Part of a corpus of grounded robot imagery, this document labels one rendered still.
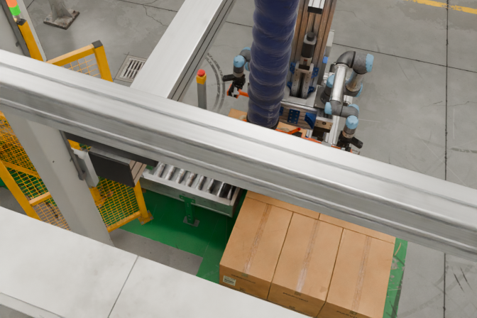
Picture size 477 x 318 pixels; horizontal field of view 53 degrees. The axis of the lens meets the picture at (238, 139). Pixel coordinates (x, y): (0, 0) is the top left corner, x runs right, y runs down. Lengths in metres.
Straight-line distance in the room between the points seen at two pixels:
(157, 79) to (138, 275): 0.58
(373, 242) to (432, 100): 2.25
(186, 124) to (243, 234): 2.85
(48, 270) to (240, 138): 0.40
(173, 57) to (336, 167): 0.56
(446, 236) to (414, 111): 4.54
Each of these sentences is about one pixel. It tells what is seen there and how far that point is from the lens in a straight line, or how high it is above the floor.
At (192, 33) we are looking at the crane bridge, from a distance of 1.33.
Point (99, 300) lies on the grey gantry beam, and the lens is 0.78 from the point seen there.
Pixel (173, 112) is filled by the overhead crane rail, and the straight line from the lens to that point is 0.94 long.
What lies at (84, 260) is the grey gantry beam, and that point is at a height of 3.22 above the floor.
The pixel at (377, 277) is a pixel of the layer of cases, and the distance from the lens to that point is 3.78.
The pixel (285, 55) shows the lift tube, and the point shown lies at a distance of 2.80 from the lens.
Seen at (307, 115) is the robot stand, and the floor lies 0.90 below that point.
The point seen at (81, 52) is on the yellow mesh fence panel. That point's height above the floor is 2.09.
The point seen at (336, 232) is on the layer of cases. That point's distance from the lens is 3.84.
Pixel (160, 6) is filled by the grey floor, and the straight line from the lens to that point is 6.26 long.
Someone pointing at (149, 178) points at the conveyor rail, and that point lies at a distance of 3.93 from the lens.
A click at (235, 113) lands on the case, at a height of 1.07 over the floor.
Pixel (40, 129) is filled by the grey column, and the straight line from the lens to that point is 2.35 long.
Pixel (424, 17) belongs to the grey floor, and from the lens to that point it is 6.61.
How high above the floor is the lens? 3.95
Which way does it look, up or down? 55 degrees down
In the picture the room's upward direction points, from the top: 3 degrees clockwise
